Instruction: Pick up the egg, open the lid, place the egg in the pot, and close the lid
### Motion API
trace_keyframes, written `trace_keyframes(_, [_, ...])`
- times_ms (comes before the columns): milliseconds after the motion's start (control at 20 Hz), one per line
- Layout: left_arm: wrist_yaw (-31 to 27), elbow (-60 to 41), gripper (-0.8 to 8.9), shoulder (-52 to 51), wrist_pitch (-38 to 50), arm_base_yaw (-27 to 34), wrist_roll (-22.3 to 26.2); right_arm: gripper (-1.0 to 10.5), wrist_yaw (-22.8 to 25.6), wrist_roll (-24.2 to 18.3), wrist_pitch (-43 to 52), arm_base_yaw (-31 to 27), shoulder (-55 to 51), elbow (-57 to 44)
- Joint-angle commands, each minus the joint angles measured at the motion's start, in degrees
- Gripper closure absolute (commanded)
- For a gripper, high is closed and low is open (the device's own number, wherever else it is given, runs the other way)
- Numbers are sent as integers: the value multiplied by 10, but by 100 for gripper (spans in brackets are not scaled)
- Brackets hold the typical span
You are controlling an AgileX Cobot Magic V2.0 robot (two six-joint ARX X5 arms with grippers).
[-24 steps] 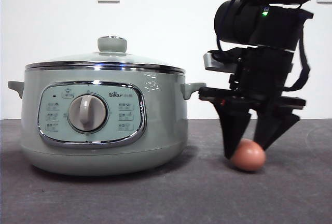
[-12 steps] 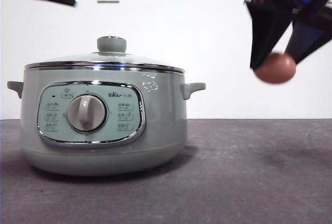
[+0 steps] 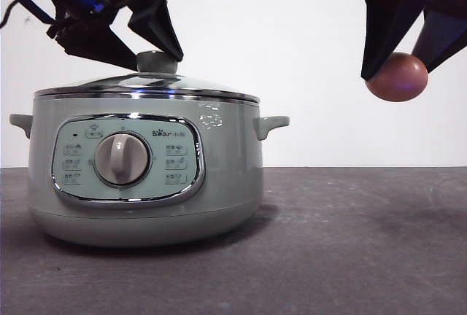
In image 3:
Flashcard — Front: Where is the glass lid with green knob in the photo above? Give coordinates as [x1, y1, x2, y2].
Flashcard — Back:
[34, 50, 261, 104]

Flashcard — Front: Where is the brown egg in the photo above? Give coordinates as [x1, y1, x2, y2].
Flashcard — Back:
[365, 52, 429, 103]

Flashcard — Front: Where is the pale green electric pot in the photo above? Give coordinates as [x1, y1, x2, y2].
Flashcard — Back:
[9, 93, 291, 249]

